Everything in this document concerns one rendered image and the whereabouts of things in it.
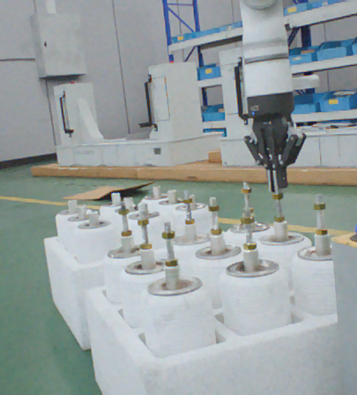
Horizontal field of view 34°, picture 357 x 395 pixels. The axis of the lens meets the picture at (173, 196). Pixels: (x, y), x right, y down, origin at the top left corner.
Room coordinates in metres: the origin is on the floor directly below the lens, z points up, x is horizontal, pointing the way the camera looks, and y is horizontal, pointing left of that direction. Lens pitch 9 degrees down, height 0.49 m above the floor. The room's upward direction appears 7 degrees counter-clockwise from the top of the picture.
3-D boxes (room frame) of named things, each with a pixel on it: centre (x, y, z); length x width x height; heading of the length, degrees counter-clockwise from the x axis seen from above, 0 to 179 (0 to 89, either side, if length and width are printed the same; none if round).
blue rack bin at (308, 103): (6.56, -1.70, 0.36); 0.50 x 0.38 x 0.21; 130
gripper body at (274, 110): (0.94, -0.17, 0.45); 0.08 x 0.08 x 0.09
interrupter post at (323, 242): (0.83, -0.21, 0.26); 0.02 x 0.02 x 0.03
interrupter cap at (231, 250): (0.90, -0.06, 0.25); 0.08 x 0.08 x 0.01
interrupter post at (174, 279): (0.75, 0.01, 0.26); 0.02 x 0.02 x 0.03
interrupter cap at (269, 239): (0.94, -0.17, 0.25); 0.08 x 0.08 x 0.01
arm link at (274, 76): (0.95, -0.19, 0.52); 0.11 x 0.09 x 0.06; 121
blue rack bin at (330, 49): (6.21, -1.96, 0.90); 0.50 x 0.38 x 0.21; 130
